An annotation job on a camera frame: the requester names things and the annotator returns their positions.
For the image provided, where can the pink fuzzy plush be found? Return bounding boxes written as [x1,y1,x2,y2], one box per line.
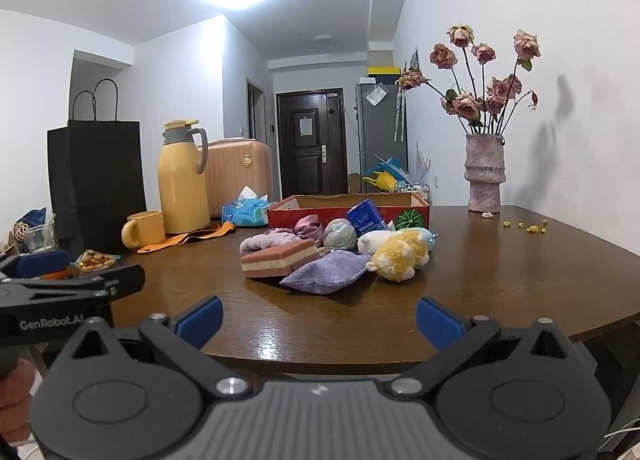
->
[239,228,302,253]

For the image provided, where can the white cable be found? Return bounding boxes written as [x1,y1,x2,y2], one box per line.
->
[602,419,640,447]

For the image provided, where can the yellow crumbs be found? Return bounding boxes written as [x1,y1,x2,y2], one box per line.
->
[504,220,549,234]

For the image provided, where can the yellow thermos jug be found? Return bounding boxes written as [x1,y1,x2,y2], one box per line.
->
[158,120,211,235]

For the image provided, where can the red cardboard box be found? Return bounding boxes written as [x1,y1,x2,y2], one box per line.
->
[267,192,431,232]

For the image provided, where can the yellow alpaca plush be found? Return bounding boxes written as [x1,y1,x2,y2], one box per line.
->
[365,230,431,283]

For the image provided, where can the pink satin scrunchie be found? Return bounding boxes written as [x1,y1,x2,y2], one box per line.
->
[292,216,325,243]

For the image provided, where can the dark wooden door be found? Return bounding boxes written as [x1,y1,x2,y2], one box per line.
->
[276,88,349,196]

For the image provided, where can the pink ceramic vase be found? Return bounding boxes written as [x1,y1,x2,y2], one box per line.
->
[464,133,506,213]

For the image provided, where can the dried pink roses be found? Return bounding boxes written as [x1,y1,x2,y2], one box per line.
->
[397,24,542,137]

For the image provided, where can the grey refrigerator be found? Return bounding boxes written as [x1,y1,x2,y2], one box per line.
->
[355,81,409,177]

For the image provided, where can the white plush toy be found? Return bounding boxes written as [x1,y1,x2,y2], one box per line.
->
[357,229,401,256]

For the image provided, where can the blue shopping bag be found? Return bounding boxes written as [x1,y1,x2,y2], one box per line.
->
[364,155,409,191]

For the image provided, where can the peach suitcase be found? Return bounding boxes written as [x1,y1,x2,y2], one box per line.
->
[201,137,274,219]

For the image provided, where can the green pink plush ball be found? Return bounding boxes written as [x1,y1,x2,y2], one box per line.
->
[323,218,358,252]

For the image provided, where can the person's left hand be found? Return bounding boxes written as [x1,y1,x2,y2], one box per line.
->
[0,367,37,445]

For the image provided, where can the light blue plush toy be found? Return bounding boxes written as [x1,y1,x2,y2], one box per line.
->
[410,227,442,253]

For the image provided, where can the clear glass cup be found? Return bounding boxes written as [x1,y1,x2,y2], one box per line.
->
[23,214,59,254]

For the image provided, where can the orange fabric strap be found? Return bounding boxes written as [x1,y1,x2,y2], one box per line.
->
[137,221,237,254]

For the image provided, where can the open nut snack packet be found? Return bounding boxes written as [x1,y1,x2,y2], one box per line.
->
[75,250,123,274]

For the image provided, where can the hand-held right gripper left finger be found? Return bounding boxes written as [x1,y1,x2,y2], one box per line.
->
[70,296,251,398]

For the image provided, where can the dark blue bag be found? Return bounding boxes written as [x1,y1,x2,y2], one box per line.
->
[12,208,49,244]

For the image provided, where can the purple fabric pouch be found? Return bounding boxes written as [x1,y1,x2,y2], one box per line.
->
[279,249,373,296]

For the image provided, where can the green watermelon plush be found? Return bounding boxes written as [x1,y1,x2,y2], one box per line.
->
[394,209,425,231]

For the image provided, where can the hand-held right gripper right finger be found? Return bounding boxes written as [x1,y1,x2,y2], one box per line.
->
[392,297,573,398]

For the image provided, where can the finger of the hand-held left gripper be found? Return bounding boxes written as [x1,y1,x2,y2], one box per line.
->
[0,249,70,282]
[0,264,146,303]

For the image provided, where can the yellow mug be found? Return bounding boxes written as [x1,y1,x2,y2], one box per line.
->
[121,210,166,250]

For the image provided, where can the pink cake plush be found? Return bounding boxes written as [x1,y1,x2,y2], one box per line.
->
[240,238,321,279]

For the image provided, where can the black paper bag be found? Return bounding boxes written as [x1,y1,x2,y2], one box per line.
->
[47,78,147,257]

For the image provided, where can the blue soft tissue packet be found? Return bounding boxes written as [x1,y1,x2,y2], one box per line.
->
[220,186,274,228]

